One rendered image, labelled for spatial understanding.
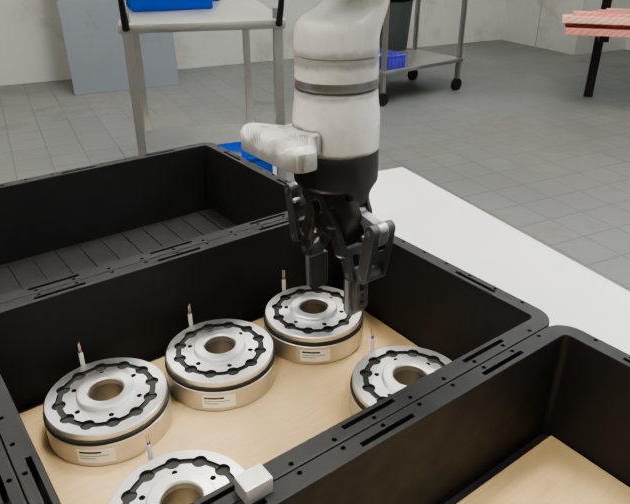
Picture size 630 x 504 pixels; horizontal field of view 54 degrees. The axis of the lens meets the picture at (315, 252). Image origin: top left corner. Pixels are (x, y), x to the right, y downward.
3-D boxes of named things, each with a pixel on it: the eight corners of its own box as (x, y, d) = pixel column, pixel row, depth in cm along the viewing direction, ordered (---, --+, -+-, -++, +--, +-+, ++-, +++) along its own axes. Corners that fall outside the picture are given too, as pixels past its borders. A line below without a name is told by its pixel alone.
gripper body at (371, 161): (401, 141, 53) (396, 240, 57) (340, 120, 59) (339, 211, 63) (331, 159, 49) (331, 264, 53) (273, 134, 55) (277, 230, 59)
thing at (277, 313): (322, 280, 71) (322, 275, 71) (382, 319, 64) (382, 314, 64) (247, 309, 66) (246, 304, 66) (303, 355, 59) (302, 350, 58)
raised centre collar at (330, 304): (318, 293, 68) (318, 288, 68) (346, 313, 64) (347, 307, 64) (280, 308, 65) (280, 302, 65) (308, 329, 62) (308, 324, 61)
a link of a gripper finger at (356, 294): (348, 260, 56) (347, 307, 59) (369, 273, 54) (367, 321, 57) (360, 255, 57) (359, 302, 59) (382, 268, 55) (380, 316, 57)
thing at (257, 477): (260, 476, 36) (260, 461, 36) (274, 491, 35) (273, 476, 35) (234, 491, 35) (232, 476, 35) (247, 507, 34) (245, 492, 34)
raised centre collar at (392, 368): (412, 356, 58) (413, 351, 58) (449, 385, 54) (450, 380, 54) (370, 374, 55) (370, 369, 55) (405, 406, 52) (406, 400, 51)
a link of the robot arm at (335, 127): (235, 149, 54) (230, 76, 51) (338, 126, 60) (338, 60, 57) (294, 178, 47) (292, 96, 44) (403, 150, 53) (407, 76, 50)
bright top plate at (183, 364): (235, 312, 65) (235, 307, 65) (295, 357, 59) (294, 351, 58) (147, 349, 60) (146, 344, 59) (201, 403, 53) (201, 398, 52)
